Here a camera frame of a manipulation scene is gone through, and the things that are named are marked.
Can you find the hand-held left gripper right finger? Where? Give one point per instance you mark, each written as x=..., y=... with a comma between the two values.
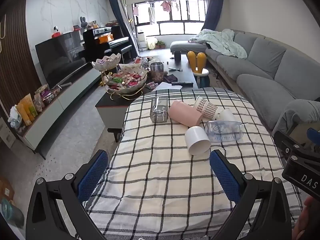
x=225, y=177

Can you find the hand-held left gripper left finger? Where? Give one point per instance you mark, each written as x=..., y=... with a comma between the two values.
x=92, y=176

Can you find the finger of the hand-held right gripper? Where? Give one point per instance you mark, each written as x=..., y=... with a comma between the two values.
x=314, y=133
x=287, y=143

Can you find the small white cup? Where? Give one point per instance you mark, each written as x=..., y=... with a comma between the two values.
x=227, y=115

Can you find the checked paper cup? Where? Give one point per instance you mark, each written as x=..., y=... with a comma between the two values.
x=207, y=108

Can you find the pink cup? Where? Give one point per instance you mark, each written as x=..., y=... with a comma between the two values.
x=183, y=114

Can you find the grey clear glass cup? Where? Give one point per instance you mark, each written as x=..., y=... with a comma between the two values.
x=159, y=110

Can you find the person's right hand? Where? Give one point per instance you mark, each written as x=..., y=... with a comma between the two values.
x=308, y=220

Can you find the checked tablecloth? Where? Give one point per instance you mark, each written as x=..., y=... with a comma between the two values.
x=160, y=170

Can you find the dark coffee table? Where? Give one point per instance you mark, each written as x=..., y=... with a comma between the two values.
x=112, y=103

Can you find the grey sofa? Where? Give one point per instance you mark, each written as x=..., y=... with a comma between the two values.
x=262, y=65

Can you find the grey tv cabinet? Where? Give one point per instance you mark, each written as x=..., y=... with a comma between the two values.
x=72, y=92

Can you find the cardboard box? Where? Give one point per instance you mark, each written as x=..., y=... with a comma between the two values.
x=6, y=190

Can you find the teal round object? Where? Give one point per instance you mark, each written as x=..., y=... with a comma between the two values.
x=10, y=210

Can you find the row of snack packets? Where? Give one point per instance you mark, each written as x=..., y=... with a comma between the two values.
x=31, y=105

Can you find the light blue cloth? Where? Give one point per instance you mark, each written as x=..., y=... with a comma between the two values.
x=14, y=118

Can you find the two-tier white snack bowl stand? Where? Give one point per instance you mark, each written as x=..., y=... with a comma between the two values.
x=125, y=80

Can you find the black remote control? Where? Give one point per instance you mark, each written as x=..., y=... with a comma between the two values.
x=182, y=82

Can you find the white paper sheet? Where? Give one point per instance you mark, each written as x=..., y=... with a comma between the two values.
x=167, y=86

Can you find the yellow rabbit-ear stool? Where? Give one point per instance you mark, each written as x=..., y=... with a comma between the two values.
x=197, y=62

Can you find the light green blanket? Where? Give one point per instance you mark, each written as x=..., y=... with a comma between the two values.
x=222, y=42

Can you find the glass jar of nuts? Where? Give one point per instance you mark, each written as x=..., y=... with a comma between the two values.
x=157, y=72

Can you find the black television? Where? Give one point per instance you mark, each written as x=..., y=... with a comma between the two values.
x=58, y=57

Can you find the black mug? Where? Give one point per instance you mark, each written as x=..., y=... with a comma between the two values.
x=177, y=56

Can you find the black piano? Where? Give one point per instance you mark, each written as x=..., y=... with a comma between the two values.
x=105, y=45

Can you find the orange box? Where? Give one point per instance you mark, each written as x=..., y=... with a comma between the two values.
x=105, y=39

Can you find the white air purifier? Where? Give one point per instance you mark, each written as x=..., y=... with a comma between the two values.
x=141, y=41

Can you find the potted plant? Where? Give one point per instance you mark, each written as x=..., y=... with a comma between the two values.
x=161, y=45

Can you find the grey rabbit figure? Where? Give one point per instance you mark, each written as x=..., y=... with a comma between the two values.
x=83, y=23

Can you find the blue curtain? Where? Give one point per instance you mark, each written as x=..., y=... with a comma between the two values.
x=120, y=17
x=213, y=7

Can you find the window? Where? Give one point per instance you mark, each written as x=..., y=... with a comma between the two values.
x=175, y=27

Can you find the white hanging garment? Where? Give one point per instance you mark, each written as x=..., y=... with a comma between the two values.
x=151, y=15

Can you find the pink hanging garment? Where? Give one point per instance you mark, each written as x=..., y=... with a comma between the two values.
x=165, y=6

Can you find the white security camera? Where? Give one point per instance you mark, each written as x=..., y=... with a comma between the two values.
x=56, y=30

